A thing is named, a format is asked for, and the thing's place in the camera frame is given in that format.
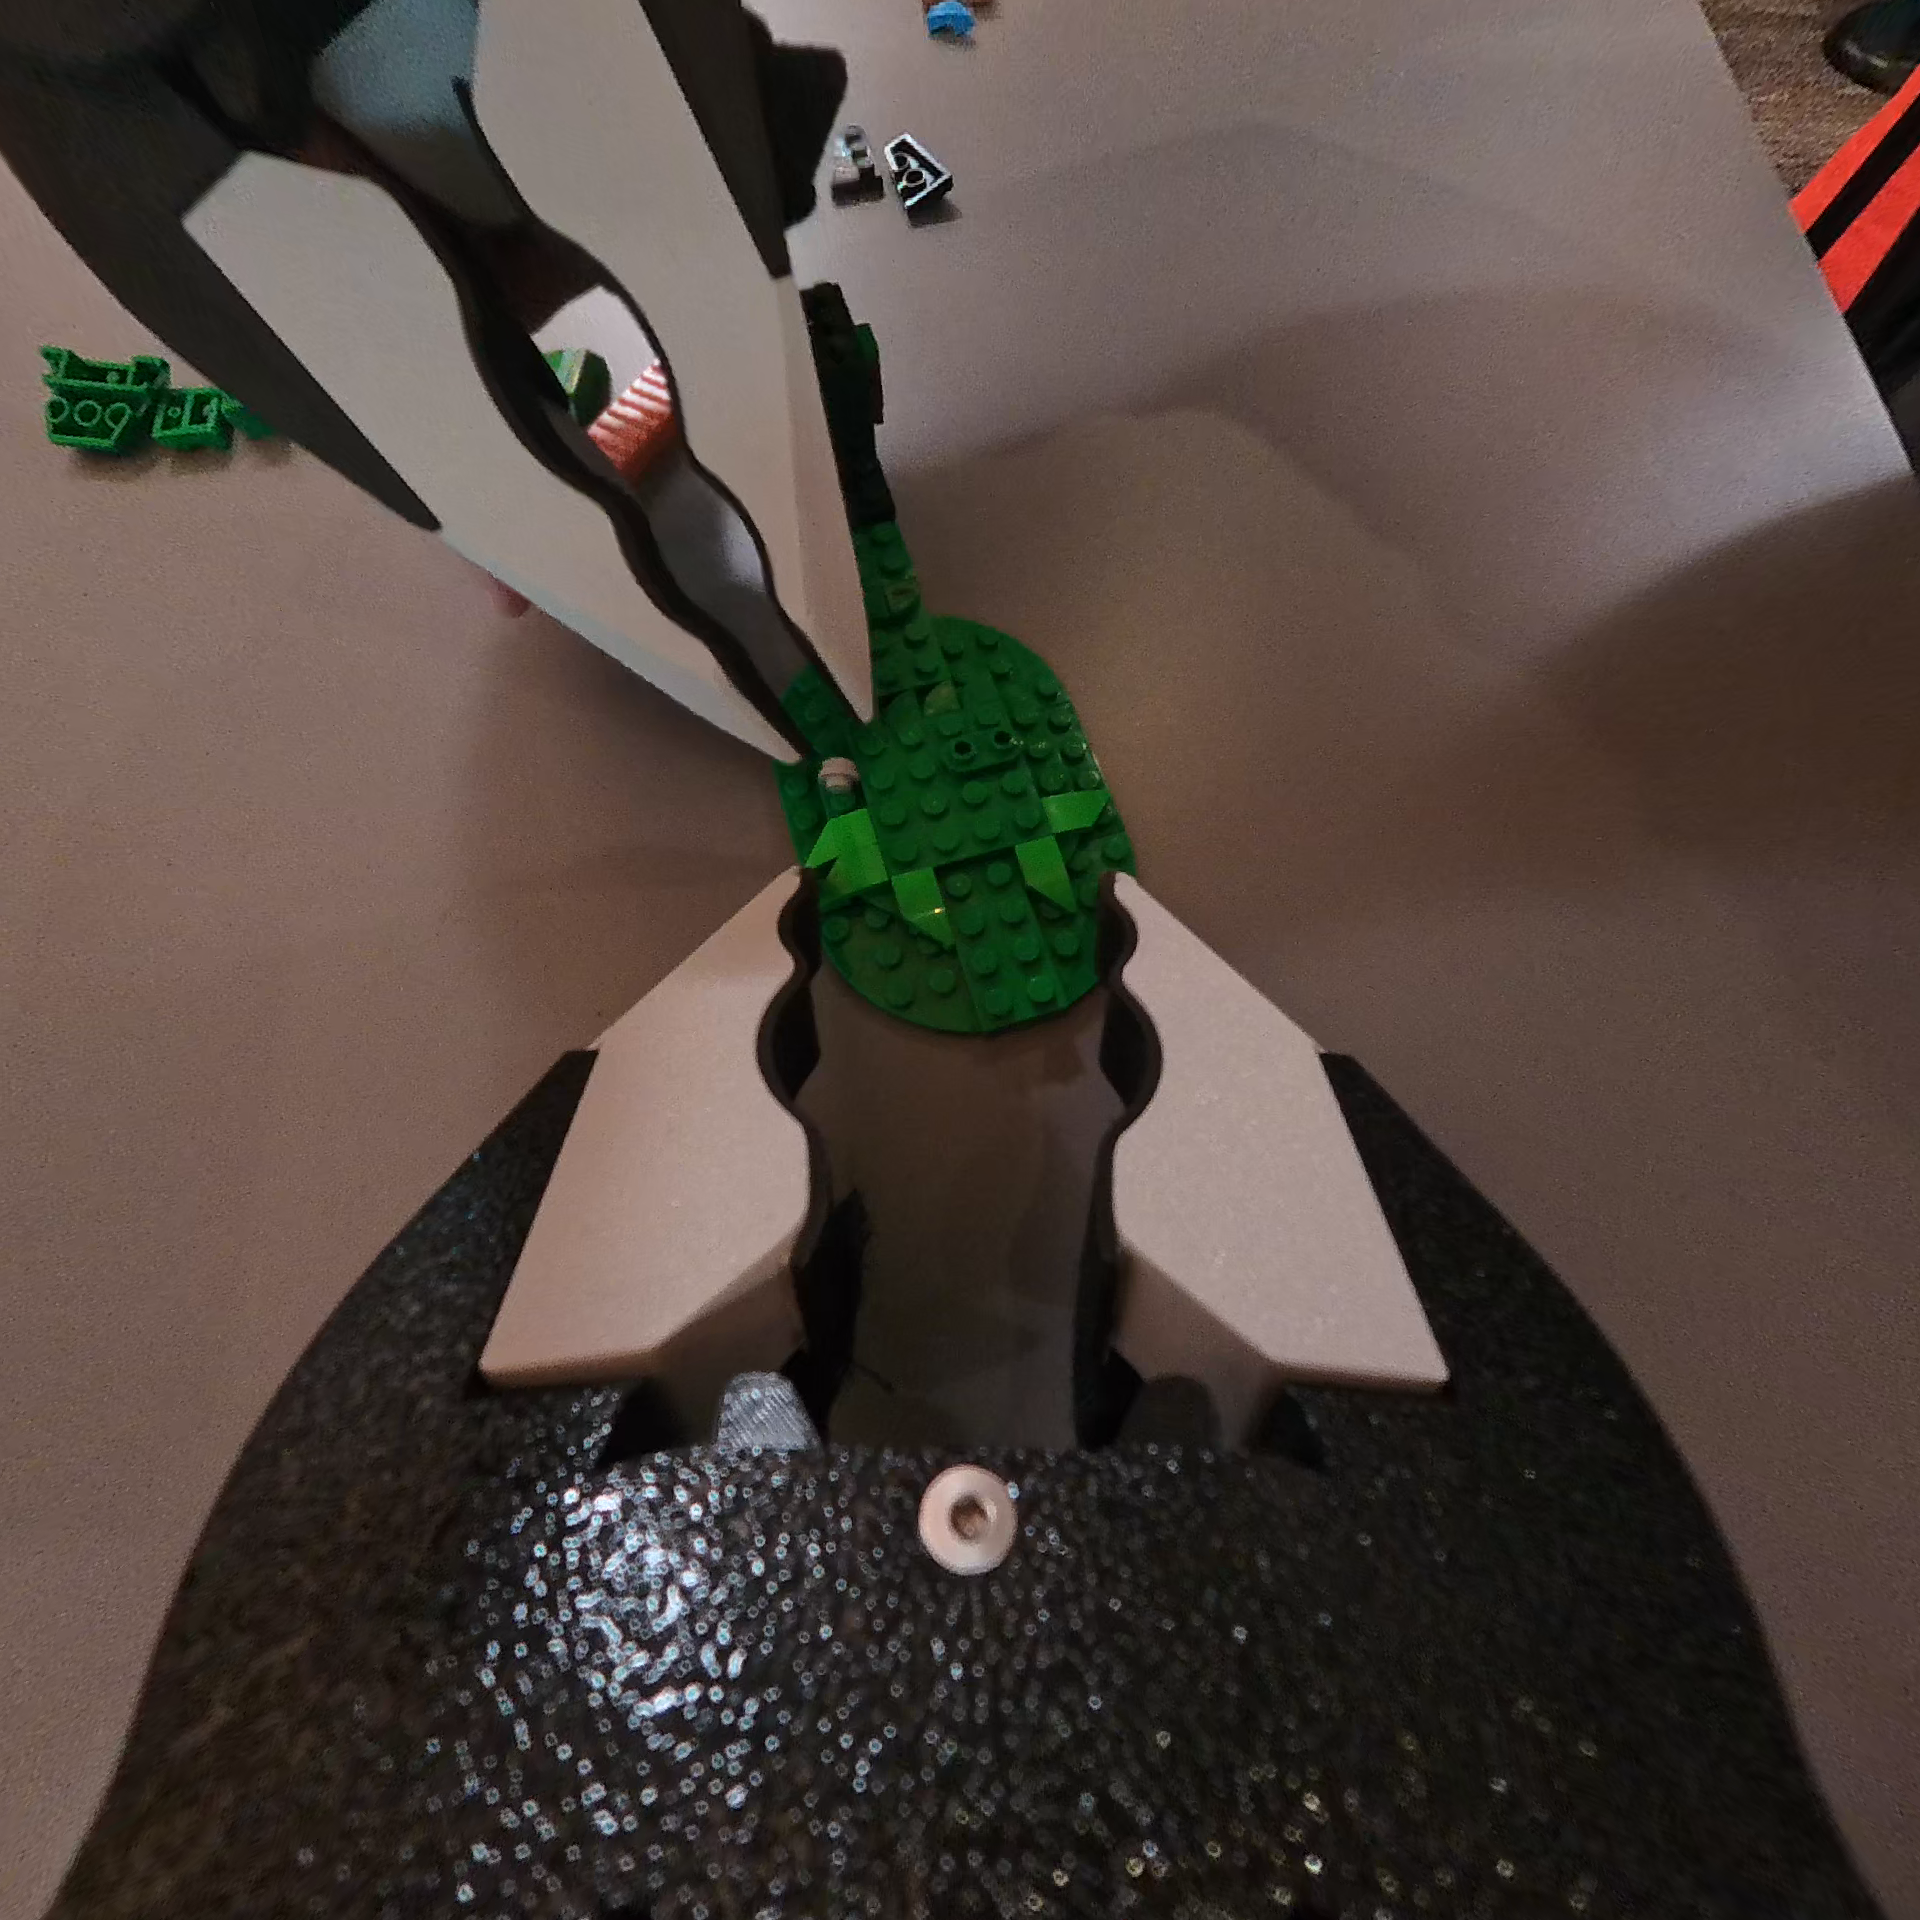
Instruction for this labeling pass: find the pile of small green bricks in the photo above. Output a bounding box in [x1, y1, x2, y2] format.
[39, 339, 303, 456]

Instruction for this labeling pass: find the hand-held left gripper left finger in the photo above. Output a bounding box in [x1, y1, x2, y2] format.
[481, 867, 871, 1437]

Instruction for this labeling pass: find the green brick model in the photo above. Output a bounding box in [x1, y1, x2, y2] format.
[776, 284, 1142, 1037]

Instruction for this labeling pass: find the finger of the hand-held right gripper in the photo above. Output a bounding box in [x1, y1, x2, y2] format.
[182, 139, 809, 767]
[463, 0, 880, 727]

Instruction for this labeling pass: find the grey desk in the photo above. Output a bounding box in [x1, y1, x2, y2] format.
[0, 0, 1920, 1920]

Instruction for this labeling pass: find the orange brick separator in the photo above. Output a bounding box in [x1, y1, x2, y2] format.
[591, 363, 677, 486]

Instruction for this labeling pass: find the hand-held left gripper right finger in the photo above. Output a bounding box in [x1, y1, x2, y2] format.
[1081, 876, 1451, 1446]

